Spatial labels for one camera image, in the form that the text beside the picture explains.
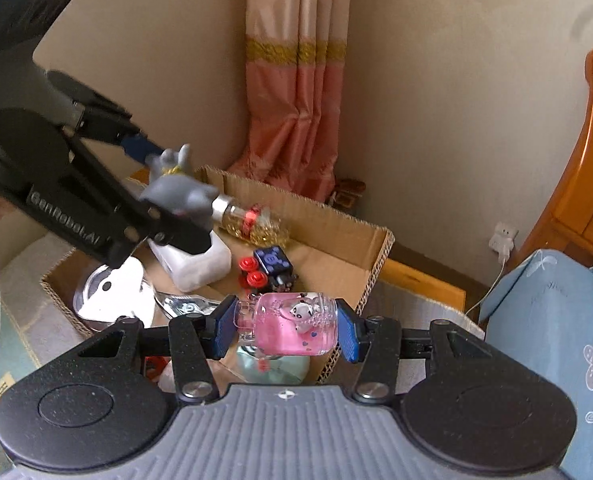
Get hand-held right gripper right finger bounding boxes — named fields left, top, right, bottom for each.
left=333, top=299, right=503, bottom=403

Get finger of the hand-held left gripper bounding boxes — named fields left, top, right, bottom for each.
left=116, top=130, right=163, bottom=167
left=107, top=187, right=216, bottom=267

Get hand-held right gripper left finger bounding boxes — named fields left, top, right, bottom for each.
left=76, top=296, right=240, bottom=405

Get grey elephant figure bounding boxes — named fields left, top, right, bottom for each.
left=141, top=144, right=220, bottom=221

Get pink panda glass jar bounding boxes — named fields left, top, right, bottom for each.
left=234, top=292, right=339, bottom=357

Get clear plastic cup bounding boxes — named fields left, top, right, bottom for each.
left=236, top=345, right=311, bottom=386

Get clear plastic box red label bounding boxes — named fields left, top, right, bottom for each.
left=74, top=257, right=154, bottom=333

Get clear bottle of gold capsules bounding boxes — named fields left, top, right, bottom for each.
left=210, top=195, right=291, bottom=247

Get cardboard box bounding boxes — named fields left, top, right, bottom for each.
left=40, top=165, right=396, bottom=386

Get white plastic bottle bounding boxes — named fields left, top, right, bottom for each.
left=149, top=232, right=232, bottom=292

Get black cube toy red wheels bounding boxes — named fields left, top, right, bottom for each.
left=239, top=246, right=298, bottom=293

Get brown wooden stool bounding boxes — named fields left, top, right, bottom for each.
left=329, top=177, right=368, bottom=208

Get pink curtain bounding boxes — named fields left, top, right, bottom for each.
left=226, top=0, right=353, bottom=201

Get blue flowered pillow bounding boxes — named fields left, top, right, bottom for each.
left=479, top=249, right=593, bottom=480

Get wooden headboard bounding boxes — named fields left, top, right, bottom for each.
left=519, top=46, right=593, bottom=273

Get wooden bed rail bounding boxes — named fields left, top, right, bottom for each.
left=379, top=255, right=467, bottom=311

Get white charger cable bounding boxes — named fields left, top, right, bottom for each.
left=463, top=257, right=508, bottom=317

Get white wall socket charger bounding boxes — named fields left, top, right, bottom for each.
left=489, top=222, right=519, bottom=263

